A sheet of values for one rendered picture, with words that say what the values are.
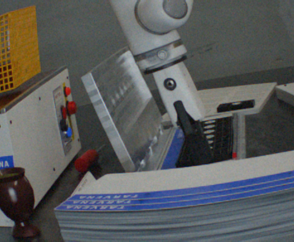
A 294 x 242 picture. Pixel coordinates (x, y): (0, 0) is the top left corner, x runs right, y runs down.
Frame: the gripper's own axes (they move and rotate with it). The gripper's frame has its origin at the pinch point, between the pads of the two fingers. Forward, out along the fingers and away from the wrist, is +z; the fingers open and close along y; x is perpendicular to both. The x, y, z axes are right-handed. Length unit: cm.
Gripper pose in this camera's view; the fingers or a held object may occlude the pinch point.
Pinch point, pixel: (201, 151)
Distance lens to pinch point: 133.9
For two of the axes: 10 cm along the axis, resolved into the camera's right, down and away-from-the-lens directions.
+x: -9.2, 3.6, 1.7
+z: 3.8, 9.1, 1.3
